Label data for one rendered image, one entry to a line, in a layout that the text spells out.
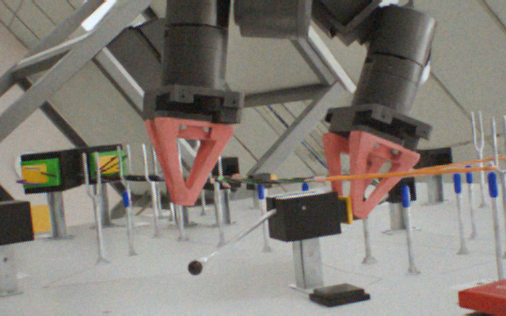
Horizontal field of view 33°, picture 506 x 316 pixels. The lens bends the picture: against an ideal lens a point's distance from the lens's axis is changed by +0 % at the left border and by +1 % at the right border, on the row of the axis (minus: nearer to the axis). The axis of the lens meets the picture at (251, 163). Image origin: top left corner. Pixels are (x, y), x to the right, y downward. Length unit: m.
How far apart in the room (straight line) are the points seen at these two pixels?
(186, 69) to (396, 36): 0.21
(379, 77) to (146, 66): 1.05
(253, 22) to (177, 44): 0.07
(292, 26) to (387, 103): 0.13
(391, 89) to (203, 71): 0.18
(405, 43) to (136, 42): 1.06
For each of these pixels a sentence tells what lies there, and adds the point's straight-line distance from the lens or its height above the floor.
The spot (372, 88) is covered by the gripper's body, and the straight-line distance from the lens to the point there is 0.80.
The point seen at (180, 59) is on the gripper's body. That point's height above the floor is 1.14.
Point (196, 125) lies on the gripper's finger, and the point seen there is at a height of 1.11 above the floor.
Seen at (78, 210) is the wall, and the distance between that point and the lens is 8.39.
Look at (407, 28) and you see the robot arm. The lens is 0.81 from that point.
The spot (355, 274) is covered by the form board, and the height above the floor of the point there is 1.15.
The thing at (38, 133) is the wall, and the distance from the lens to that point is 8.40.
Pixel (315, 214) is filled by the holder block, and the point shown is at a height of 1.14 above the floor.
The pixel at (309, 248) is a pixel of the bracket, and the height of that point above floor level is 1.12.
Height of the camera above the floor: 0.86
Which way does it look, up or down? 22 degrees up
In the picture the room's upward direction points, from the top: 42 degrees clockwise
